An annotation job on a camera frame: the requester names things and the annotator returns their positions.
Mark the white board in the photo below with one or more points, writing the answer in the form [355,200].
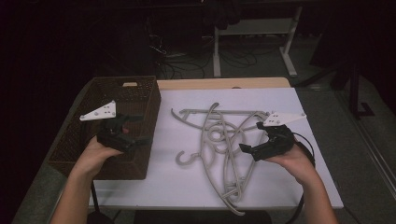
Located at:
[280,186]

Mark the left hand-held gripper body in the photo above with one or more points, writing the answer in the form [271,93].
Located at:
[113,135]

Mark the white metal desk frame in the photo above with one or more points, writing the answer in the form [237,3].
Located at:
[255,26]

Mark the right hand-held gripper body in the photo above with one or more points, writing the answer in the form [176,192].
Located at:
[278,141]

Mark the brown wicker basket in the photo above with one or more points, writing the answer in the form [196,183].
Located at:
[140,102]

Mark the dark hanging cloth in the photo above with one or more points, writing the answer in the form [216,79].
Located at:
[222,14]

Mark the metal floor rail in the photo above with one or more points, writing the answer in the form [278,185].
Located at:
[373,157]

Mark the person's left hand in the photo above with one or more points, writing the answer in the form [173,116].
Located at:
[90,158]

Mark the person's right hand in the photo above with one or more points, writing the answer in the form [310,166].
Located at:
[299,165]

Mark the dark metal stand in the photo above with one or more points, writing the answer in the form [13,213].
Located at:
[355,93]

